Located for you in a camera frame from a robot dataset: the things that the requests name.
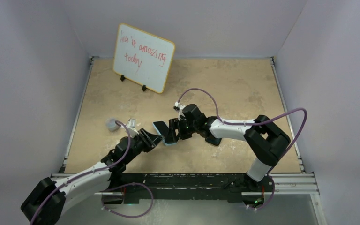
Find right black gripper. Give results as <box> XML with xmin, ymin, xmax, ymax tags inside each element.
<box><xmin>166</xmin><ymin>117</ymin><xmax>198</xmax><ymax>143</ymax></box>

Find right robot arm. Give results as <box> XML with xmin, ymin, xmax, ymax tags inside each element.
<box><xmin>162</xmin><ymin>104</ymin><xmax>291</xmax><ymax>191</ymax></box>

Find white board with orange frame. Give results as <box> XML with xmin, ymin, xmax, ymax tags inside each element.
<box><xmin>112</xmin><ymin>23</ymin><xmax>176</xmax><ymax>93</ymax></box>

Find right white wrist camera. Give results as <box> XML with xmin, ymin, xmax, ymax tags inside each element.
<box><xmin>173</xmin><ymin>102</ymin><xmax>186</xmax><ymax>120</ymax></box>

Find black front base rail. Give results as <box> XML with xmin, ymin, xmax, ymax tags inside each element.
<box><xmin>102</xmin><ymin>172</ymin><xmax>262</xmax><ymax>206</ymax></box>

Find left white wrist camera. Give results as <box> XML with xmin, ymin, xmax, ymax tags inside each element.
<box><xmin>126</xmin><ymin>118</ymin><xmax>139</xmax><ymax>137</ymax></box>

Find purple cable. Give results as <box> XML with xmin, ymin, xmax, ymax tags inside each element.
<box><xmin>177</xmin><ymin>88</ymin><xmax>308</xmax><ymax>212</ymax></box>
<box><xmin>29</xmin><ymin>120</ymin><xmax>154</xmax><ymax>225</ymax></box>

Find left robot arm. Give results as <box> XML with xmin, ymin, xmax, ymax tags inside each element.
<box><xmin>20</xmin><ymin>128</ymin><xmax>164</xmax><ymax>225</ymax></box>

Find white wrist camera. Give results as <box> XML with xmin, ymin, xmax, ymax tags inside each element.
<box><xmin>173</xmin><ymin>102</ymin><xmax>186</xmax><ymax>120</ymax></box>
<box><xmin>126</xmin><ymin>118</ymin><xmax>139</xmax><ymax>137</ymax></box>

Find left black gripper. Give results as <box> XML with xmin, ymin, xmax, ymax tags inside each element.
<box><xmin>124</xmin><ymin>128</ymin><xmax>164</xmax><ymax>165</ymax></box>

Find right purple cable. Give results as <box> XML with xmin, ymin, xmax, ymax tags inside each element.
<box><xmin>177</xmin><ymin>88</ymin><xmax>308</xmax><ymax>212</ymax></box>

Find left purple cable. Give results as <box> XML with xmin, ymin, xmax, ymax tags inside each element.
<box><xmin>29</xmin><ymin>120</ymin><xmax>154</xmax><ymax>225</ymax></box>

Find black phone in black case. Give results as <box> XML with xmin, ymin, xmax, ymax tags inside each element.
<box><xmin>205</xmin><ymin>136</ymin><xmax>222</xmax><ymax>146</ymax></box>

